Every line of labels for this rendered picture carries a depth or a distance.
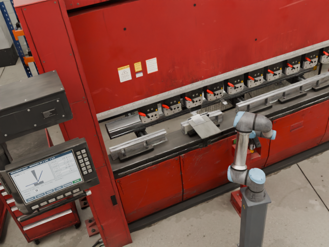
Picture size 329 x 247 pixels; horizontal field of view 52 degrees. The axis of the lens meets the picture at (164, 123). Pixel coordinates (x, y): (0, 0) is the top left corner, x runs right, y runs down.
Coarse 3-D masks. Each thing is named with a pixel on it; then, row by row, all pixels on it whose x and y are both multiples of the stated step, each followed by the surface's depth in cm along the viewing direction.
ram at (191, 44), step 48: (144, 0) 218; (192, 0) 231; (240, 0) 246; (288, 0) 263; (96, 48) 223; (144, 48) 237; (192, 48) 252; (240, 48) 270; (288, 48) 291; (96, 96) 242; (144, 96) 259
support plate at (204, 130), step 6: (192, 120) 294; (204, 120) 292; (210, 120) 291; (198, 126) 286; (204, 126) 286; (210, 126) 285; (216, 126) 284; (198, 132) 280; (204, 132) 279; (210, 132) 279; (216, 132) 278
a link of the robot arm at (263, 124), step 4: (260, 116) 226; (264, 116) 228; (256, 120) 225; (260, 120) 225; (264, 120) 225; (268, 120) 228; (256, 124) 225; (260, 124) 225; (264, 124) 225; (268, 124) 227; (256, 128) 227; (260, 128) 226; (264, 128) 227; (268, 128) 228; (260, 132) 263; (264, 132) 234; (268, 132) 241; (272, 132) 254; (260, 136) 264; (264, 136) 260; (268, 136) 255; (272, 136) 260
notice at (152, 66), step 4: (148, 60) 243; (152, 60) 244; (156, 60) 246; (148, 64) 245; (152, 64) 246; (156, 64) 248; (148, 68) 247; (152, 68) 248; (156, 68) 249; (148, 72) 248; (152, 72) 250
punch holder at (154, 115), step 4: (148, 104) 264; (152, 104) 266; (156, 104) 267; (140, 108) 263; (144, 108) 265; (148, 108) 266; (152, 108) 268; (156, 108) 269; (144, 112) 267; (148, 112) 269; (152, 112) 270; (156, 112) 271; (140, 116) 272; (152, 116) 273; (156, 116) 273; (144, 120) 271; (148, 120) 272; (152, 120) 274
